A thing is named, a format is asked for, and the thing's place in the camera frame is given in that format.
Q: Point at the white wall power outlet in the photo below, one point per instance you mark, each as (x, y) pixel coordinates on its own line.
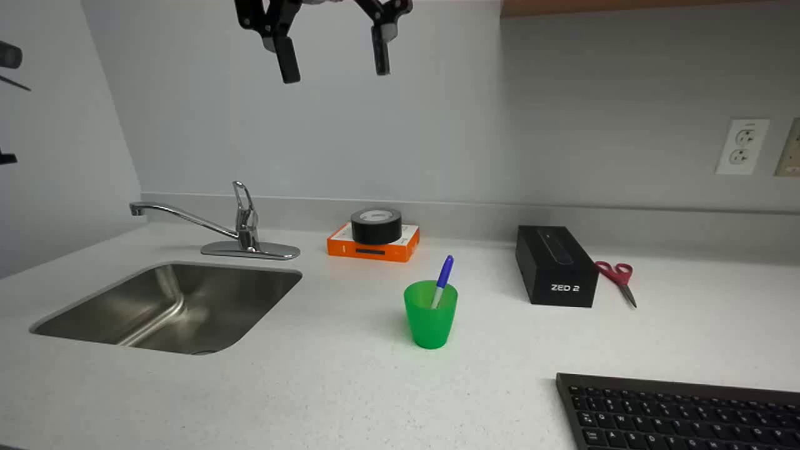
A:
(744, 145)

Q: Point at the stainless steel sink basin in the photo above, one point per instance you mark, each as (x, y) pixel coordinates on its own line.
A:
(191, 314)

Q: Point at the black computer keyboard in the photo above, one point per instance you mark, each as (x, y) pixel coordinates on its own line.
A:
(684, 416)

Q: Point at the black rectangular box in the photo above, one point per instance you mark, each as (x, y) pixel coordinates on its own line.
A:
(554, 265)

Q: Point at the blue capped grey marker pen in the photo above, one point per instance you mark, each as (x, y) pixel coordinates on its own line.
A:
(443, 271)

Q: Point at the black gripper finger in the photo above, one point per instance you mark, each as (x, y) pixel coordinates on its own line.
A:
(382, 38)
(284, 40)

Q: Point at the chrome sink faucet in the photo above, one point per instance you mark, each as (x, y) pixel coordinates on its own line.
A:
(243, 225)

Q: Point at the green plastic cup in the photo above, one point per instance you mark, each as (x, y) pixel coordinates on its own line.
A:
(432, 326)

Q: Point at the black duct tape roll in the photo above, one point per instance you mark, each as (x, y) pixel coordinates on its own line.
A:
(377, 225)

